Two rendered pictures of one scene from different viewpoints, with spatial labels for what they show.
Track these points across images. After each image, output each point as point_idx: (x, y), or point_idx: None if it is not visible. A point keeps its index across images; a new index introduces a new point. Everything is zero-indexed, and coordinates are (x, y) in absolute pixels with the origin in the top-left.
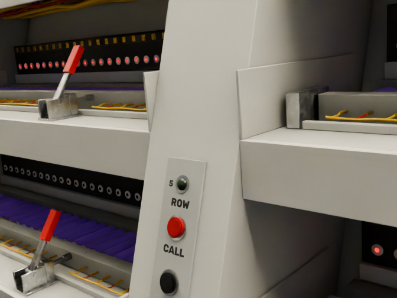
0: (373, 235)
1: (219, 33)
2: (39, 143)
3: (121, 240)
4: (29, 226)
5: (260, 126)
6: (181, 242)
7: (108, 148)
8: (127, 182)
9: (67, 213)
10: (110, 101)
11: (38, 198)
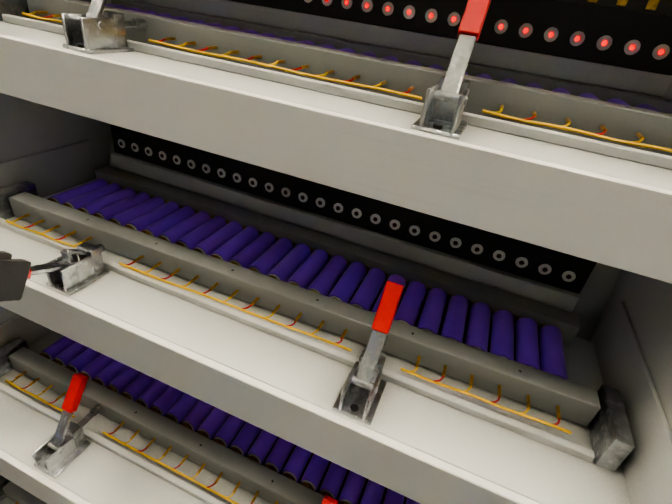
0: None
1: None
2: (416, 177)
3: (420, 299)
4: (249, 266)
5: None
6: None
7: (658, 230)
8: (400, 209)
9: (283, 238)
10: (506, 104)
11: (210, 206)
